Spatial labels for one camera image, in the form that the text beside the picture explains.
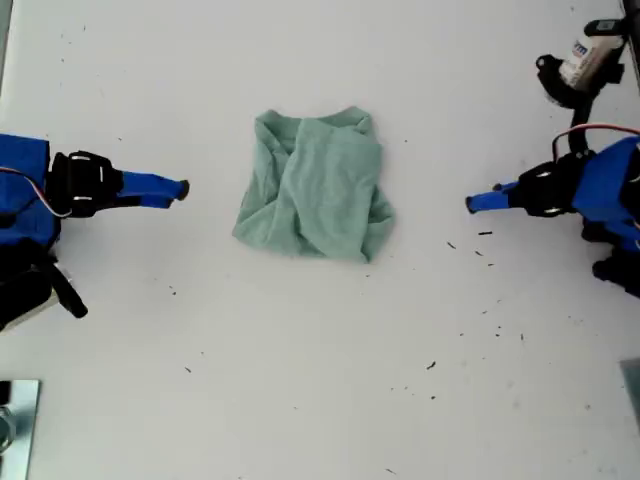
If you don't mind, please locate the green t-shirt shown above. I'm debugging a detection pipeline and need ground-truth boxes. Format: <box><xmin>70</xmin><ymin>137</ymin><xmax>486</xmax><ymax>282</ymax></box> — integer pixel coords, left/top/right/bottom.
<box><xmin>231</xmin><ymin>105</ymin><xmax>396</xmax><ymax>265</ymax></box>

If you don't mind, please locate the steel plate with nut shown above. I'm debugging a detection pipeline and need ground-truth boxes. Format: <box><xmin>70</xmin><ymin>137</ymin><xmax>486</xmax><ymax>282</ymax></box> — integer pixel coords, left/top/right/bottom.
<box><xmin>0</xmin><ymin>378</ymin><xmax>43</xmax><ymax>480</ymax></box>

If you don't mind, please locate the arm red white wire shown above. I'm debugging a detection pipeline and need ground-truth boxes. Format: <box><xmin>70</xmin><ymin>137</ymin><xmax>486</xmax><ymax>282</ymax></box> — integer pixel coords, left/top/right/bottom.
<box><xmin>0</xmin><ymin>167</ymin><xmax>72</xmax><ymax>219</ymax></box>
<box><xmin>551</xmin><ymin>124</ymin><xmax>640</xmax><ymax>162</ymax></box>

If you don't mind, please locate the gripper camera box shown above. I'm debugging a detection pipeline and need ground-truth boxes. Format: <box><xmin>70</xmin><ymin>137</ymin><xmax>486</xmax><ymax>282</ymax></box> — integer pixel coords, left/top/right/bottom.
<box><xmin>0</xmin><ymin>293</ymin><xmax>59</xmax><ymax>335</ymax></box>
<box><xmin>559</xmin><ymin>19</ymin><xmax>627</xmax><ymax>87</ymax></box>

